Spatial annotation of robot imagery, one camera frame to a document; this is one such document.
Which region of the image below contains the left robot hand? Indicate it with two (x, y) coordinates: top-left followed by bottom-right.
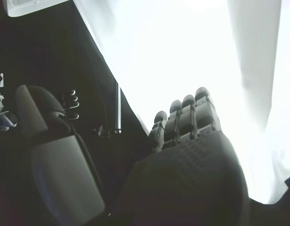
(14, 84), (252, 226)

